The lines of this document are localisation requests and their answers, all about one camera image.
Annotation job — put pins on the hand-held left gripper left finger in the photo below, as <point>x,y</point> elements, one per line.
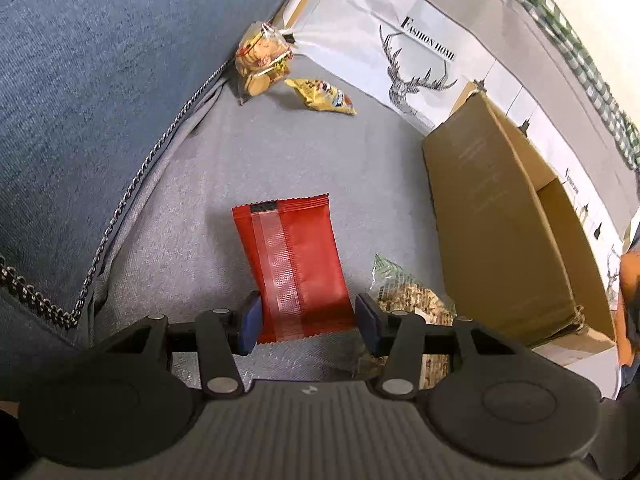
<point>250,322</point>

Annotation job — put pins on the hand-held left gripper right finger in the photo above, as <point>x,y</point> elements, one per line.
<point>366,327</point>

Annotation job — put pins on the clear bag of seed crackers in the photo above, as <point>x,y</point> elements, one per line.
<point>415,300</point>

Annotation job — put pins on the plain red foil snack packet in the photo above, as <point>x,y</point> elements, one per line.
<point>300,270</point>

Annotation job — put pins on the brown cardboard box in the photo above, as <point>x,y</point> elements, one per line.
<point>490,220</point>

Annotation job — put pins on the person's right forearm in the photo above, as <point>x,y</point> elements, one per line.
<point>630,310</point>

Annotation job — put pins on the metal sofa zipper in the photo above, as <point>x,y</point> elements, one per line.
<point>145,165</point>

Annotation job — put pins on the small yellow snack packet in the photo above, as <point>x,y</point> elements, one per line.
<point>320,95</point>

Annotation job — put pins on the clear bag of small biscuits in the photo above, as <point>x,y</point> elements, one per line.
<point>260,60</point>

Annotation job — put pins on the white deer print cloth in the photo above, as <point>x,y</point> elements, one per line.
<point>350,25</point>

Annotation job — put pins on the green checked cloth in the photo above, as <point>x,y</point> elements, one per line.
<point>575,45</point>

